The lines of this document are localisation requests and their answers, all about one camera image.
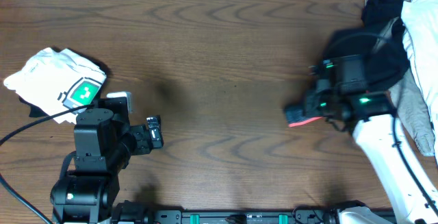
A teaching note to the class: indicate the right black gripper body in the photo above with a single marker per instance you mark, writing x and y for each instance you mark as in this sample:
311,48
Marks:
320,103

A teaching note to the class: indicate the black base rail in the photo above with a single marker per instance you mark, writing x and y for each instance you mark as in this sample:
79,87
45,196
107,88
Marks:
347,212

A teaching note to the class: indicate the black leggings red waistband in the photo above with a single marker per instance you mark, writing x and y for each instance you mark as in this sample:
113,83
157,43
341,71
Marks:
385,61

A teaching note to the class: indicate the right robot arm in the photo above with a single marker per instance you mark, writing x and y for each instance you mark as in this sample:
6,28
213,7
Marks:
371,119

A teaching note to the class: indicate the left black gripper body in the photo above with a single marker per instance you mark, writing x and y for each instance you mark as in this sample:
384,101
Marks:
150,137

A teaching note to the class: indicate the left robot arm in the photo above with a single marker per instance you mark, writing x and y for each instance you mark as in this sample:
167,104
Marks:
105,140

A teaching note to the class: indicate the beige garment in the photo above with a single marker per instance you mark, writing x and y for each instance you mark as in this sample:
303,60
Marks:
391,12

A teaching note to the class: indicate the folded white graphic t-shirt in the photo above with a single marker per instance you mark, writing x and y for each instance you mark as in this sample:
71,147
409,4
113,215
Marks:
57,81

